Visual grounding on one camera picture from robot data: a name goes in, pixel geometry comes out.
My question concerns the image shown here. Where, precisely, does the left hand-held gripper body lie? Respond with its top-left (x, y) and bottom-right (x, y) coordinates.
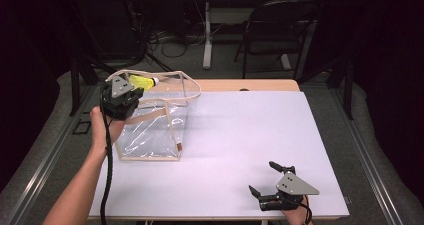
top-left (99, 75), bottom-right (145, 121)

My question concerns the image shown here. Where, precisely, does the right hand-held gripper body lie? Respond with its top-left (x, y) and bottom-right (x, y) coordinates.
top-left (259, 171), bottom-right (321, 213)

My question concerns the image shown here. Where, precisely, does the yellow shuttlecock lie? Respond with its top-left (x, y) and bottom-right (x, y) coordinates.
top-left (128, 74), bottom-right (161, 92)

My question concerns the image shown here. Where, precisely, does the clear bag with beige trim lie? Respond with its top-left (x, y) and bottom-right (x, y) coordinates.
top-left (106, 69), bottom-right (202, 162)

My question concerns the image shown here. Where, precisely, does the person's right hand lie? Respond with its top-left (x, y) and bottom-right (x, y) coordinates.
top-left (281, 198), bottom-right (314, 225)

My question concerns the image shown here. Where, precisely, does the person's left hand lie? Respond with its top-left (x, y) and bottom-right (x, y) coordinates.
top-left (89, 106), bottom-right (127, 153)

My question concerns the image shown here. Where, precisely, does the white board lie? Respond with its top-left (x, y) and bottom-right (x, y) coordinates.
top-left (87, 90), bottom-right (350, 220)

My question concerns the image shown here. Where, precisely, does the wooden table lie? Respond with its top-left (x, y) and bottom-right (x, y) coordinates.
top-left (146, 78), bottom-right (301, 93)

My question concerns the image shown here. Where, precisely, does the white desk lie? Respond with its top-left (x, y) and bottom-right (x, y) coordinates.
top-left (183, 0), bottom-right (330, 70)

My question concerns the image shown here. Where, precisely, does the black folding chair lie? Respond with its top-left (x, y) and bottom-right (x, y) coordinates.
top-left (234, 0), bottom-right (322, 80)

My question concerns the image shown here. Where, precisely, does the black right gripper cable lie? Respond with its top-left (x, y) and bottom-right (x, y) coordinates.
top-left (289, 194), bottom-right (314, 225)

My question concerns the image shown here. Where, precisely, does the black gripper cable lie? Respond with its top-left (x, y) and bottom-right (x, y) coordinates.
top-left (98, 84), bottom-right (115, 225)
top-left (289, 194), bottom-right (314, 225)

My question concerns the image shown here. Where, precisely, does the black frame post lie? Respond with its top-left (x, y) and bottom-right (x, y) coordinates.
top-left (69, 55), bottom-right (83, 117)
top-left (343, 58), bottom-right (355, 121)

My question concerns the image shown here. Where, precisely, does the bundle of floor cables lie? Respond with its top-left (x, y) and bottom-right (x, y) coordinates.
top-left (131, 3), bottom-right (228, 61)

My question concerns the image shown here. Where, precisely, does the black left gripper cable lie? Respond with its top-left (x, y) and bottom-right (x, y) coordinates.
top-left (98, 84), bottom-right (115, 225)

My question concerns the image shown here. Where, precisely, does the aluminium floor rail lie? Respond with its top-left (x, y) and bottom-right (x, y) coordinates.
top-left (0, 84), bottom-right (98, 225)
top-left (328, 84), bottom-right (406, 225)

